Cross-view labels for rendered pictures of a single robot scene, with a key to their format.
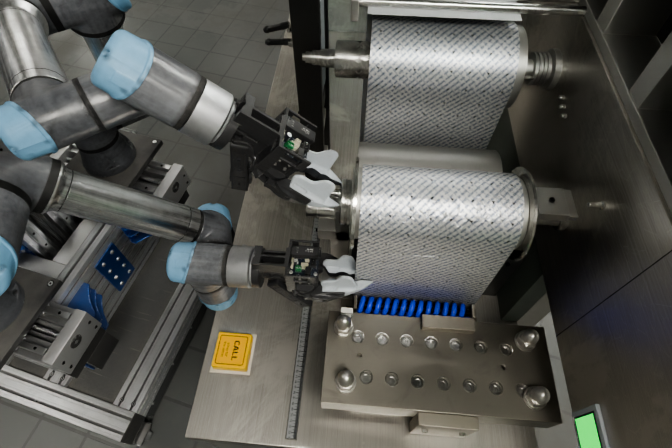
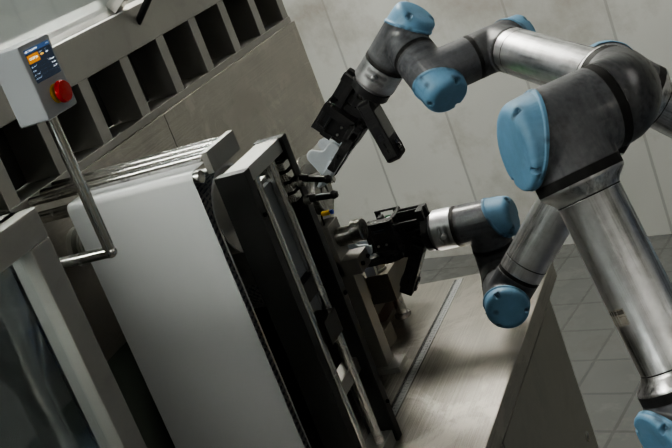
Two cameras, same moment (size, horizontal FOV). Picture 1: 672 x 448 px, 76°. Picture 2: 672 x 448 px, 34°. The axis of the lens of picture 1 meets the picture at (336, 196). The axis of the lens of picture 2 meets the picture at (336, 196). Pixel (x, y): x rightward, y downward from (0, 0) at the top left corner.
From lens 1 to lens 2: 2.30 m
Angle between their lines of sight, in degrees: 107
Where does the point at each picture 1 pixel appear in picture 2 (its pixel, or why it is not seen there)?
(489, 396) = not seen: hidden behind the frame
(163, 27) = not seen: outside the picture
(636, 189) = (147, 141)
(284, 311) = (453, 332)
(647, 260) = (171, 137)
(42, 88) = (491, 29)
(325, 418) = (427, 293)
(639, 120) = (119, 135)
